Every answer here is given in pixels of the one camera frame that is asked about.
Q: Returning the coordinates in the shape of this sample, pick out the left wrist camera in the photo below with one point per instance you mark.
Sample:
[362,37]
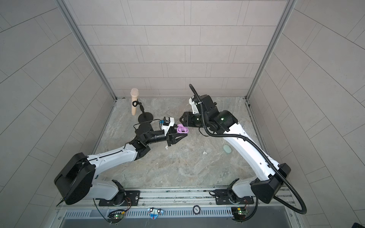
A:
[166,124]

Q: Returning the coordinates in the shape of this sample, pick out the black round disc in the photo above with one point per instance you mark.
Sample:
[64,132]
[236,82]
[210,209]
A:
[196,210]

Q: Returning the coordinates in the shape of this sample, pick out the aluminium frame rail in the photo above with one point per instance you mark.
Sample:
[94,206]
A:
[176,202]

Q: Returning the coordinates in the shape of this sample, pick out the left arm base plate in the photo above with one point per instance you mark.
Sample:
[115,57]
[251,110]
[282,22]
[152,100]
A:
[134,197]

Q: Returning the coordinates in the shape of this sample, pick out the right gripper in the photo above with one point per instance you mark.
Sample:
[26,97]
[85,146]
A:
[189,119]

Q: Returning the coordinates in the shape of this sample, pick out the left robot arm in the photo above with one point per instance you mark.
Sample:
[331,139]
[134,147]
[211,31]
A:
[78,179]

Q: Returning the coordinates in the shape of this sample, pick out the black microphone stand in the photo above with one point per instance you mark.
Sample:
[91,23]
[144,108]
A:
[145,117]

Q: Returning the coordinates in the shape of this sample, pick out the blue white clip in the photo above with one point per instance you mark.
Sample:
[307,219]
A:
[154,213]

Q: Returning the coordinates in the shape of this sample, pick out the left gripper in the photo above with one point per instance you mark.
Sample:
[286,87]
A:
[170,138]

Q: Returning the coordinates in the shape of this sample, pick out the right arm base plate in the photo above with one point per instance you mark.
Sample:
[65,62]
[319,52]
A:
[226,197]

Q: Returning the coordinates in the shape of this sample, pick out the purple earbud case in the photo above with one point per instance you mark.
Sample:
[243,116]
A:
[181,129]

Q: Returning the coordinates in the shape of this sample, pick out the right green circuit board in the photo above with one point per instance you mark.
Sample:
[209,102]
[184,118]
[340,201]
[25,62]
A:
[239,214]

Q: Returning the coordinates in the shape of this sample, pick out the green circuit board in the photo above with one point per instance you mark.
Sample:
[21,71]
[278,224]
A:
[116,216]
[239,214]

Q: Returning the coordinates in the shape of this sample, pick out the left green circuit board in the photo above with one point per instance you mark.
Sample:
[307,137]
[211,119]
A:
[116,216]

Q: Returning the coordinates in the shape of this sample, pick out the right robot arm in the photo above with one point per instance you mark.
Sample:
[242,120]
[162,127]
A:
[266,183]

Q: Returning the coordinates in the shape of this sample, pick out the mint green earbud case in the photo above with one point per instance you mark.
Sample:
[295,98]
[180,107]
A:
[227,149]

